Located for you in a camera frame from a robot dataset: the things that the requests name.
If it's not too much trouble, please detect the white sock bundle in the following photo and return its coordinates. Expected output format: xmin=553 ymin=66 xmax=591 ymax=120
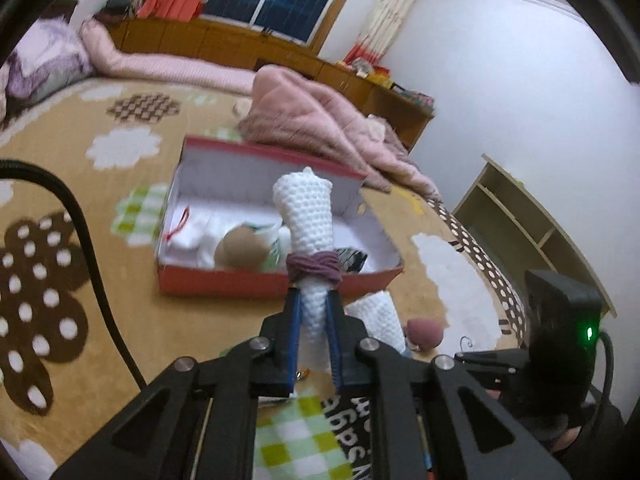
xmin=170 ymin=210 xmax=227 ymax=267

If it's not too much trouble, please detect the black cable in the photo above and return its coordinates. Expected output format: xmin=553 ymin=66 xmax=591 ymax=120
xmin=0 ymin=159 xmax=147 ymax=392

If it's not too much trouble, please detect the pile of dark clothes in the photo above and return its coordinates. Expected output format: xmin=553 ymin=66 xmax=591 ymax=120
xmin=99 ymin=0 xmax=147 ymax=22

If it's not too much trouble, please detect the pink checkered rolled quilt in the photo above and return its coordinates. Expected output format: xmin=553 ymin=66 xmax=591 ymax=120
xmin=80 ymin=16 xmax=261 ymax=94

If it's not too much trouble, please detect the pink fleece robe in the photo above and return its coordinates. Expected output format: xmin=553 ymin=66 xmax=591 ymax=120
xmin=237 ymin=64 xmax=442 ymax=202

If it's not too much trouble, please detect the white waffle towel grey band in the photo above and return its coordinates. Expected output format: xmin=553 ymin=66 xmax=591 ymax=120
xmin=345 ymin=290 xmax=407 ymax=354

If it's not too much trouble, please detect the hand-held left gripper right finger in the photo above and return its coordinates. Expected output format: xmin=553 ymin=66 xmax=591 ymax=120
xmin=326 ymin=291 xmax=571 ymax=480

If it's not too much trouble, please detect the wooden headboard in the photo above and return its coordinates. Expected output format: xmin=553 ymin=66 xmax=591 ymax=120
xmin=47 ymin=0 xmax=82 ymax=27

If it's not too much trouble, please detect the mauve sock ball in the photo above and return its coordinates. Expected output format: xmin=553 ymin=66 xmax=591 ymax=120
xmin=405 ymin=317 xmax=446 ymax=351

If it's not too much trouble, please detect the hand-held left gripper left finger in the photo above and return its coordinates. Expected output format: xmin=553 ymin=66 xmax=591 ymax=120
xmin=50 ymin=290 xmax=303 ymax=480

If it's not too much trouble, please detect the red cardboard shoe box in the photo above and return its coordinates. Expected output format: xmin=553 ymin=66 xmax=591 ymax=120
xmin=157 ymin=134 xmax=404 ymax=301

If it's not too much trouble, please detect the purple frilled pillow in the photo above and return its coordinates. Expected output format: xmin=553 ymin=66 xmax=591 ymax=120
xmin=0 ymin=19 xmax=97 ymax=112

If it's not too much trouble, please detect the white waffle towel purple band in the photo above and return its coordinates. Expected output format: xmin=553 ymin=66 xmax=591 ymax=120
xmin=272 ymin=167 xmax=347 ymax=361

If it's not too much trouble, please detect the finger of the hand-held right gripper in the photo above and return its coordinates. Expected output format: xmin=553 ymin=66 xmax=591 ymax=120
xmin=455 ymin=351 xmax=528 ymax=364
xmin=462 ymin=362 xmax=525 ymax=394

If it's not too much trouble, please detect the beige sock ball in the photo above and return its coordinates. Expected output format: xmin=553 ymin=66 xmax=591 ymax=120
xmin=215 ymin=225 xmax=272 ymax=272

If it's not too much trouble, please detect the light wooden shelf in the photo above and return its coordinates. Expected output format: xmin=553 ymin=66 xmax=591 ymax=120
xmin=451 ymin=154 xmax=617 ymax=317

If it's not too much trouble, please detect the stack of flat boxes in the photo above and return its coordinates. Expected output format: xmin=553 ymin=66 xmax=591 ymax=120
xmin=390 ymin=85 xmax=434 ymax=109

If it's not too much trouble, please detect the long wooden cabinet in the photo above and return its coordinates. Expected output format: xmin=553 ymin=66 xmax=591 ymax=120
xmin=107 ymin=14 xmax=437 ymax=152

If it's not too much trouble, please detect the clutter of small bags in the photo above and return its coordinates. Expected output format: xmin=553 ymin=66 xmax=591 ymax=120
xmin=339 ymin=56 xmax=394 ymax=87

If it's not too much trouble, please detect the black and white patterned sock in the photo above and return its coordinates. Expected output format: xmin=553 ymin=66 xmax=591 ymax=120
xmin=332 ymin=247 xmax=369 ymax=274

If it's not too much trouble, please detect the green and white sock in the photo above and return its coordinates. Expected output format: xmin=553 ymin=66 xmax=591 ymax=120
xmin=250 ymin=222 xmax=294 ymax=272

